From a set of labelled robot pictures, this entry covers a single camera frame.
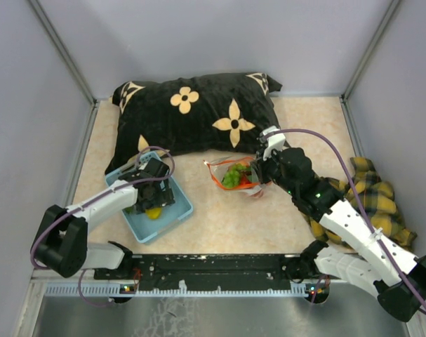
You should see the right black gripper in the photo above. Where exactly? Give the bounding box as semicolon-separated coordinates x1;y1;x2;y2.
250;144;298;196

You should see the yellow star fruit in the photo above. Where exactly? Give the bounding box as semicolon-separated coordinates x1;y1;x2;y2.
145;207;162;220

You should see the red strawberry bunch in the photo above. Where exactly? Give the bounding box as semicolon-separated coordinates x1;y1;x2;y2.
239;165;262;197

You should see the clear zip top bag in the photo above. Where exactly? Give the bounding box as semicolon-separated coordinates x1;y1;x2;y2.
203;156;264;198

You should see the green grape bunch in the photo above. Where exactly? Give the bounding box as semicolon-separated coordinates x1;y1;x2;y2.
222;163;248;189

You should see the black flower pattern pillow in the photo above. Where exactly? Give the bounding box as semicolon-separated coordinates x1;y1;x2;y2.
105;72;282;173

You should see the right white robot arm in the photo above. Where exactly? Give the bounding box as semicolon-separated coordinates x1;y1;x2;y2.
253;148;426;322

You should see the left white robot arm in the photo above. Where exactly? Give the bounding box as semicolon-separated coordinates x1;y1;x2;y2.
30;158;173;279

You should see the light blue plastic basket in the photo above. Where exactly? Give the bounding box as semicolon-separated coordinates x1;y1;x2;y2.
104;150;194;245

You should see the yellow black plaid cloth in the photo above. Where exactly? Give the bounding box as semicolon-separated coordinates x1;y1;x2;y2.
302;157;417;251

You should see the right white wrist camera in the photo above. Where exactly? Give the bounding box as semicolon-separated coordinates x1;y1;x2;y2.
259;126;286;161

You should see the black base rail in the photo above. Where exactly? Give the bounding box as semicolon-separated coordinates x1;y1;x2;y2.
46;253;331;305

